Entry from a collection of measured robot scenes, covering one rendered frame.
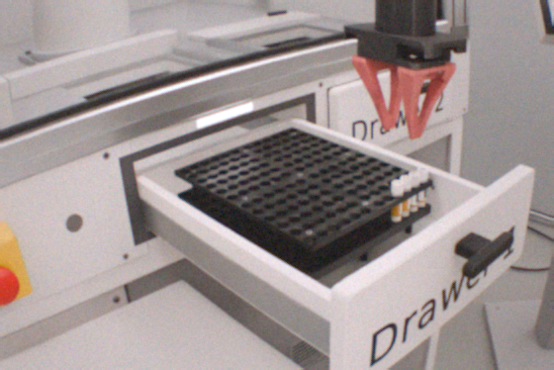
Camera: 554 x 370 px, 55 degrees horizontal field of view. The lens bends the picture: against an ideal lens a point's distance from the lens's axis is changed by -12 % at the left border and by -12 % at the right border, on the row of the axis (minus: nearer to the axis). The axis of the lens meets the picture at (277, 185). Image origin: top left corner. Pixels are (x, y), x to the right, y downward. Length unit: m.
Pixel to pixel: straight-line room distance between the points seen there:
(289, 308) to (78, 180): 0.27
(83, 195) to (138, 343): 0.17
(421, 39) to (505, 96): 1.84
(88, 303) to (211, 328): 0.16
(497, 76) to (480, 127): 0.24
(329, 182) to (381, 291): 0.22
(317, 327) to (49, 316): 0.34
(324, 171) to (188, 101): 0.17
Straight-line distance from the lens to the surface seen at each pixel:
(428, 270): 0.49
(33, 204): 0.63
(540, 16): 1.21
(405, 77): 0.51
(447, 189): 0.66
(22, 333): 0.71
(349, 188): 0.61
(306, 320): 0.49
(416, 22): 0.52
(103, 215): 0.67
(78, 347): 0.66
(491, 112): 2.38
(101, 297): 0.73
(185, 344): 0.64
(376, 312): 0.45
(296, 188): 0.61
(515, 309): 1.89
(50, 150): 0.62
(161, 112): 0.67
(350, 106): 0.84
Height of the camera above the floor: 1.17
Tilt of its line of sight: 26 degrees down
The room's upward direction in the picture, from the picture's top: 3 degrees counter-clockwise
